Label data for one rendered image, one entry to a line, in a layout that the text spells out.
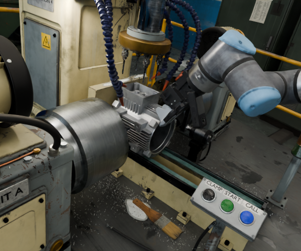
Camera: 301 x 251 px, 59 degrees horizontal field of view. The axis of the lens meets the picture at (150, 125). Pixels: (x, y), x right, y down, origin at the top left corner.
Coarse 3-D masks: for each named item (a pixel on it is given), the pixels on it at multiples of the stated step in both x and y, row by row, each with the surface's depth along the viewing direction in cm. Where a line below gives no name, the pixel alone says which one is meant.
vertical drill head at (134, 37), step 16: (144, 0) 82; (160, 0) 83; (144, 16) 84; (160, 16) 86; (128, 32) 88; (144, 32) 85; (160, 32) 90; (128, 48) 86; (144, 48) 84; (160, 48) 86; (144, 64) 89; (160, 64) 96
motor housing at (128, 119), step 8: (152, 104) 99; (128, 112) 99; (144, 112) 97; (152, 112) 95; (128, 120) 96; (136, 120) 95; (176, 120) 104; (144, 128) 93; (152, 128) 93; (160, 128) 108; (168, 128) 106; (128, 136) 97; (136, 136) 95; (144, 136) 92; (152, 136) 109; (160, 136) 108; (168, 136) 106; (144, 144) 93; (152, 144) 106; (160, 144) 106; (152, 152) 100
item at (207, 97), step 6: (180, 72) 125; (162, 78) 118; (174, 78) 114; (156, 84) 120; (162, 84) 118; (168, 84) 116; (156, 90) 121; (204, 96) 118; (210, 96) 123; (162, 102) 121; (204, 102) 118; (210, 102) 123; (204, 108) 120; (210, 108) 126; (180, 114) 117; (180, 120) 118; (180, 126) 118
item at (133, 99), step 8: (128, 88) 103; (136, 88) 105; (144, 88) 104; (128, 96) 97; (136, 96) 95; (144, 96) 95; (152, 96) 98; (120, 104) 101; (128, 104) 98; (136, 104) 96; (144, 104) 95; (136, 112) 97
